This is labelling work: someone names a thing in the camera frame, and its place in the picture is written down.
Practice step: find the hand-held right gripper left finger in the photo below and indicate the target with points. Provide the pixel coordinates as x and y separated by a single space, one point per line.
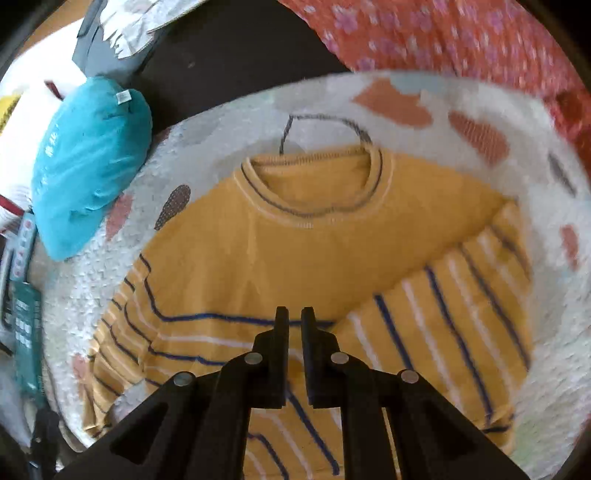
281 325

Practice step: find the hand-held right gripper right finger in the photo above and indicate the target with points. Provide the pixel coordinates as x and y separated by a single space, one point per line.
308 325

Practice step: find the yellow striped sweater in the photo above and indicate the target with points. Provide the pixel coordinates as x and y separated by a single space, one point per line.
277 251

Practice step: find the white heart-print blanket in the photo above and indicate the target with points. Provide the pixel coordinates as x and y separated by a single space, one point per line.
221 134

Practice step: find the teal pillow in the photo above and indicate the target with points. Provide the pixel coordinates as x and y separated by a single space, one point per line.
87 161

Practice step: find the green and white box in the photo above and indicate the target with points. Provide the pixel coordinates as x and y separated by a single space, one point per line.
27 332

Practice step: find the black mat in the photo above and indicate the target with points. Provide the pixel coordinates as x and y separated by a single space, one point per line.
231 50

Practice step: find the red floral cloth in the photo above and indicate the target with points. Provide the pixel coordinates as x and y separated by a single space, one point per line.
438 32

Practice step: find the grey cloth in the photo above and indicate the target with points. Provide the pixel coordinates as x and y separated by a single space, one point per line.
104 57

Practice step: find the white patterned cloth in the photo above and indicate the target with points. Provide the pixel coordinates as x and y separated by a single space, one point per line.
138 23

